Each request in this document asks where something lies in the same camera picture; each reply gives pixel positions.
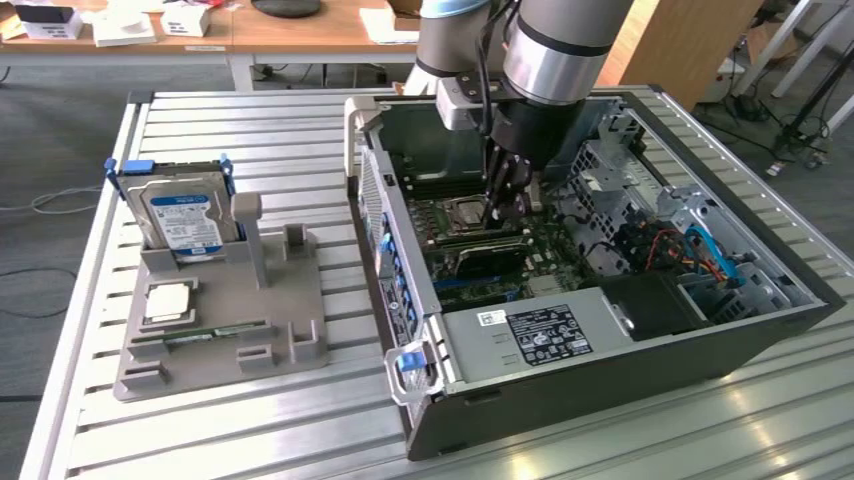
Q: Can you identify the loose green RAM stick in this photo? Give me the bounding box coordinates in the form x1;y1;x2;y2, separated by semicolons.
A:
131;323;259;346

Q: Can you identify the hard disk blue caddy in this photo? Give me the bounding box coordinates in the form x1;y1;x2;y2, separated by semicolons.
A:
104;155;243;262

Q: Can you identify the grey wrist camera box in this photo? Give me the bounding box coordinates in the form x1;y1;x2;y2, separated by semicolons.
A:
436;74;506;131

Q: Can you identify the blue flat wire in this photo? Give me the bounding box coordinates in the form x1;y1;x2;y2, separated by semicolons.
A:
683;224;747;290

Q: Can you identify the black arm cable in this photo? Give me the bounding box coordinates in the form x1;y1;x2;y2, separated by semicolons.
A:
476;0;523;139

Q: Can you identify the blue card retainer strip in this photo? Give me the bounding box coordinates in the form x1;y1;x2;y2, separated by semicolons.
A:
376;234;420;346

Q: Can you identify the black wheeled stand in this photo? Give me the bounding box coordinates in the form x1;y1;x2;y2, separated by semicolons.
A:
770;47;854;169

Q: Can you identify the grey power supply black label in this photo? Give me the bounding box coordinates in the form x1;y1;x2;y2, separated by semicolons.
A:
439;287;635;385

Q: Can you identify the grey printed parts rack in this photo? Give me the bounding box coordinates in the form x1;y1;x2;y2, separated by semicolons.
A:
112;192;332;404

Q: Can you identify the black graphics card metal bracket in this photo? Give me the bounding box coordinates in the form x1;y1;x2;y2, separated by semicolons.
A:
426;242;529;281

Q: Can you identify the white stacked box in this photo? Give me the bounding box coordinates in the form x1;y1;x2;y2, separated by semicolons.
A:
91;5;159;49

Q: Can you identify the blue expansion slot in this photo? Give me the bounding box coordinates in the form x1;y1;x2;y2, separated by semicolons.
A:
432;277;500;296

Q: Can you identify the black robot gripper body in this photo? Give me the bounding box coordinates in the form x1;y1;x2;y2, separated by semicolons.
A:
490;97;582;169

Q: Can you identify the red wire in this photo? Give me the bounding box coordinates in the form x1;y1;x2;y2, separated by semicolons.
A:
650;228;693;274

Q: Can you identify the black wire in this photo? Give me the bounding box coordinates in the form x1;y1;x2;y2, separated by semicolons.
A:
581;241;635;266

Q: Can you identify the wooden desk white frame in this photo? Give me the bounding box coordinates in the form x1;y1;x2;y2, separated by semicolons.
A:
230;0;422;94
0;0;235;66

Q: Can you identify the white table frame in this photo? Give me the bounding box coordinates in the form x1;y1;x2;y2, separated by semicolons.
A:
730;0;854;129

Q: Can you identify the orange wire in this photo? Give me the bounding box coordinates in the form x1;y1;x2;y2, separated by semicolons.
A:
679;257;733;282

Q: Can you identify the black open PC case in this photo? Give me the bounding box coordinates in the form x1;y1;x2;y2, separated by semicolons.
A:
343;85;849;462

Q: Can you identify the wooden cabinet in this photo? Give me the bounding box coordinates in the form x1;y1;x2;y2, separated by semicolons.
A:
593;0;766;109

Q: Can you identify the white box black lid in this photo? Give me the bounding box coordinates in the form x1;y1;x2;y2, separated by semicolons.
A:
13;3;85;40

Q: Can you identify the CPU socket metal frame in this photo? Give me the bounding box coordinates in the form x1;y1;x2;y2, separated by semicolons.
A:
444;195;499;232

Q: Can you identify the green motherboard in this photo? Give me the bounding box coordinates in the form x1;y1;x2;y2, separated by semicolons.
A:
398;164;602;307

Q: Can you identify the metal disk bay cage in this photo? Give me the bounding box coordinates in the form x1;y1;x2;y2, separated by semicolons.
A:
657;182;826;326

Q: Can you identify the white paper stack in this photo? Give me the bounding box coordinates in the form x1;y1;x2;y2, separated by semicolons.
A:
359;7;422;46

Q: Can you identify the dark round object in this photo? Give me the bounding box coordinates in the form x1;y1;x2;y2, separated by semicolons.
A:
251;0;326;19

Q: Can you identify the white printed box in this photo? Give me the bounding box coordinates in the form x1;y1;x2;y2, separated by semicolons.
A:
162;3;214;37

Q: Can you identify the grey floor cable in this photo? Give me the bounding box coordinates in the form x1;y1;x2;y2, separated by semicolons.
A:
31;183;107;216

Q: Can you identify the large brown cardboard box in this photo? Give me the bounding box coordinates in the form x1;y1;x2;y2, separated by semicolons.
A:
743;22;802;64

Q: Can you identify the white floor appliance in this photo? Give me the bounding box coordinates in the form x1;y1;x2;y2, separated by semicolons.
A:
706;57;743;104

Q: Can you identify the loose silver CPU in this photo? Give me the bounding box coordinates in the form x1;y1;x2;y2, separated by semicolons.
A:
143;285;192;321

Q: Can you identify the black floor cable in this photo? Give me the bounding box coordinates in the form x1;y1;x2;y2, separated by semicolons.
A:
0;268;75;319

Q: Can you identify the installed CPU silver lid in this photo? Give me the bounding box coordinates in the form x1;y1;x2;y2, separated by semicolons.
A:
456;202;492;226

